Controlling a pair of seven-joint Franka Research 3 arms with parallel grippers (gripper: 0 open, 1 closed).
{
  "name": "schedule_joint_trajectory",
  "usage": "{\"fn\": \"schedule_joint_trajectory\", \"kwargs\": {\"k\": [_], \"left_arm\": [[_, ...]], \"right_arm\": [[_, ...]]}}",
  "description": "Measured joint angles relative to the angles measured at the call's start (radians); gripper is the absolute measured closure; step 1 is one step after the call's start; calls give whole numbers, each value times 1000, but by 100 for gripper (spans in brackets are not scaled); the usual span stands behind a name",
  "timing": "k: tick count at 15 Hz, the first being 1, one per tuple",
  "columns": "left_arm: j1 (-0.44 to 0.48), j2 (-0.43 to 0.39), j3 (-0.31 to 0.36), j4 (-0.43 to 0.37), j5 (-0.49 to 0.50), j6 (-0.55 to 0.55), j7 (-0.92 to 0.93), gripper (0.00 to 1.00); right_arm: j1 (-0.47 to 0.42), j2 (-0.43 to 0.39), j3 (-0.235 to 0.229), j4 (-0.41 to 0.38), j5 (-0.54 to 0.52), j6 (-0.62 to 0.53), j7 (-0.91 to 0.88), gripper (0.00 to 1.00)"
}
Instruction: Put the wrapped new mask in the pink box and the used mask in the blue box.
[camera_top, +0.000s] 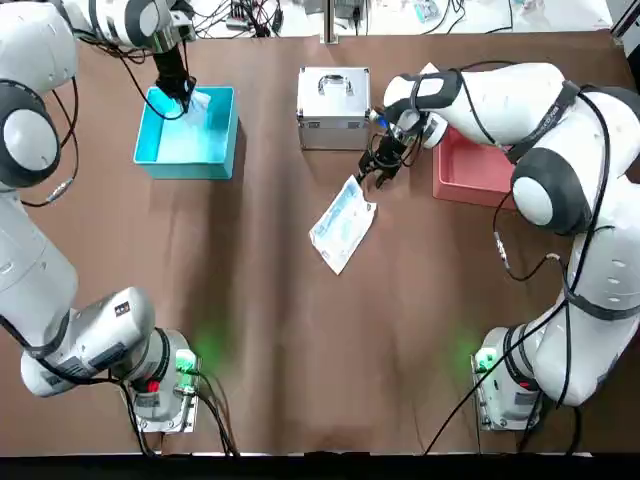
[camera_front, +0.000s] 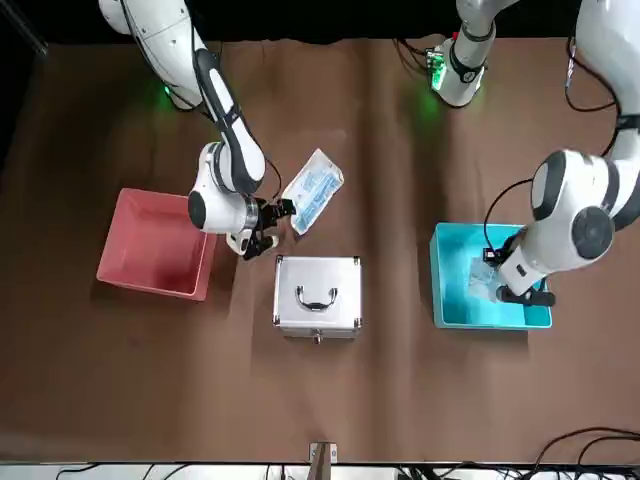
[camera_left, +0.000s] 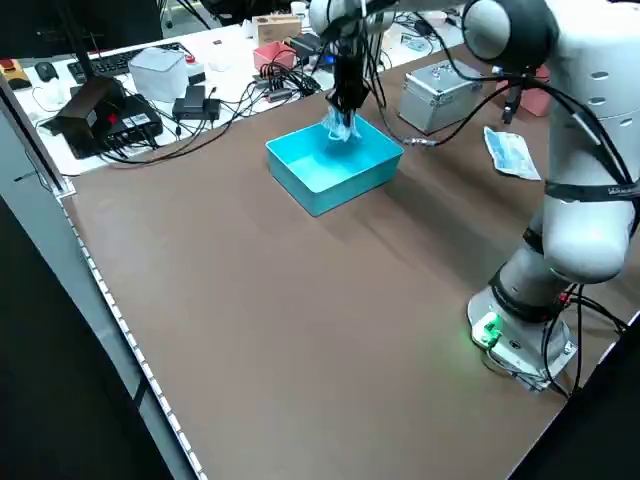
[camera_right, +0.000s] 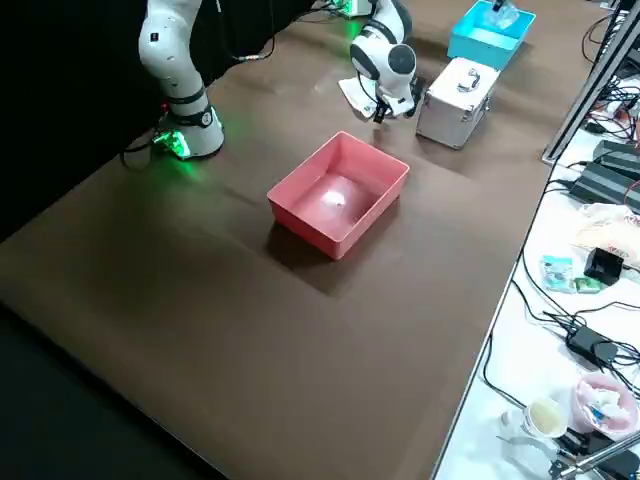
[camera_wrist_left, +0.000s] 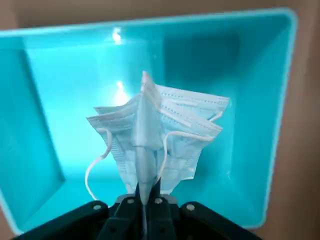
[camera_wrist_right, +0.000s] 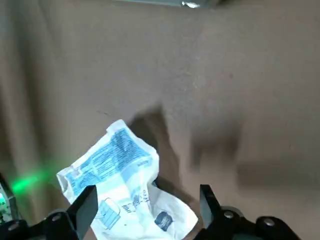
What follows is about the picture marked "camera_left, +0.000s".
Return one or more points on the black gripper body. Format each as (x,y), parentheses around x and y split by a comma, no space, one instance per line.
(350,75)

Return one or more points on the used blue mask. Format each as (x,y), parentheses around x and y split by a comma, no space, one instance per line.
(340,129)

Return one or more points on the new mask packet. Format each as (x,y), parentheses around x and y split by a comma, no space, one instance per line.
(510,152)

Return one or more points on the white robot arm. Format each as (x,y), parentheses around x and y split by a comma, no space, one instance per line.
(590,125)

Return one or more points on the brown cardboard box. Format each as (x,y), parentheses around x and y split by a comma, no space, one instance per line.
(275,27)

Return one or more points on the blue plastic box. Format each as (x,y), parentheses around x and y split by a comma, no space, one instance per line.
(320,192)

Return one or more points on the pink plastic box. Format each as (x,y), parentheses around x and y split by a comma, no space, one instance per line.
(532,102)

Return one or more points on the white cube box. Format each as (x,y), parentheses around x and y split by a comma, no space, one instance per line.
(157,75)

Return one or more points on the dark folded box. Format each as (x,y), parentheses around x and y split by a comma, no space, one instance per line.
(87,102)

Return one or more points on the small black device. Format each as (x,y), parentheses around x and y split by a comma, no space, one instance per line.
(304,44)

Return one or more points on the black usb hub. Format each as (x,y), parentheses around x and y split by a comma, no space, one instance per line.
(272,85)

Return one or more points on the silver metal case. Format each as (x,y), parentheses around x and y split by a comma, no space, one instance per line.
(430,100)

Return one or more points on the small pink bin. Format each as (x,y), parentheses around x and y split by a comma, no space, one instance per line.
(272,57)

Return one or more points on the white side desk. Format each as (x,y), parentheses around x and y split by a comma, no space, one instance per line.
(235,42)

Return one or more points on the black power adapter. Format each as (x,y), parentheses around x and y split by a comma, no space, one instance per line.
(195,105)

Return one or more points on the black keyboard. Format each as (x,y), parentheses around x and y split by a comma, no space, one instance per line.
(112,62)

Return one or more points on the black monitor stand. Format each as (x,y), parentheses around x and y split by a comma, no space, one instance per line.
(80,45)

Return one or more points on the black monitor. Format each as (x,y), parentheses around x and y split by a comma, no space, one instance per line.
(75,22)

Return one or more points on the white crumpled tissue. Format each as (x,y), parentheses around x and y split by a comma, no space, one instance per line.
(50,95)

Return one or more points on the black computer mouse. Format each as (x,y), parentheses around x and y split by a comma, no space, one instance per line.
(46,71)

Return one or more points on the yellow emergency stop button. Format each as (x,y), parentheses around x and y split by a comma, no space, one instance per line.
(12,74)

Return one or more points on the black network switch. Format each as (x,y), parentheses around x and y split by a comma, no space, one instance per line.
(132,122)

